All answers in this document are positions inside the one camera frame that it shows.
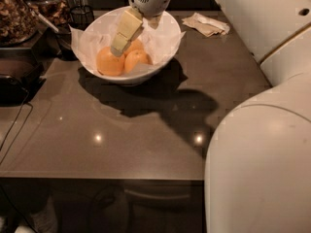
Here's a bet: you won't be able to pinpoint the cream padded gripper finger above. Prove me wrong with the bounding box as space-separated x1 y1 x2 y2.
111 8 143 56
148 16 161 29

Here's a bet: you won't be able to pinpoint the orange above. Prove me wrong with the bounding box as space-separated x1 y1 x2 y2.
124 39 144 56
124 50 152 73
96 47 125 76

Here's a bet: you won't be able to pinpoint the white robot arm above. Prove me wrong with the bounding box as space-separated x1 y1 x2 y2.
204 0 311 233

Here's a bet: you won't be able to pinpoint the white paper bowl liner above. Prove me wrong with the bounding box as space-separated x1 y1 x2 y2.
69 11 187 74

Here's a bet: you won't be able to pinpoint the white ceramic bowl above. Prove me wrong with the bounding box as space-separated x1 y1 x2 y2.
71 5 182 85

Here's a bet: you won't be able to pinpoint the folded paper napkins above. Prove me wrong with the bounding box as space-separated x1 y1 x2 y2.
182 13 230 37

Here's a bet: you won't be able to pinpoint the glass jar of dried snacks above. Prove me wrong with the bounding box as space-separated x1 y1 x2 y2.
0 0 37 47

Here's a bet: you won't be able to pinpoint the black appliance on left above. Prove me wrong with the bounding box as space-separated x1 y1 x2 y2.
0 49 45 105

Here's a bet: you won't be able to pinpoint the black wire basket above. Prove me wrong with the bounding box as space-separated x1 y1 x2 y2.
70 5 94 30

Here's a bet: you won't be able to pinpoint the white scoop handle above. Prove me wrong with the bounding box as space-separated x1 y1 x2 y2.
27 5 59 33

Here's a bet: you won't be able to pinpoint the black power cable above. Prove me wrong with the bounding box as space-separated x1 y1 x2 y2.
0 87 34 165

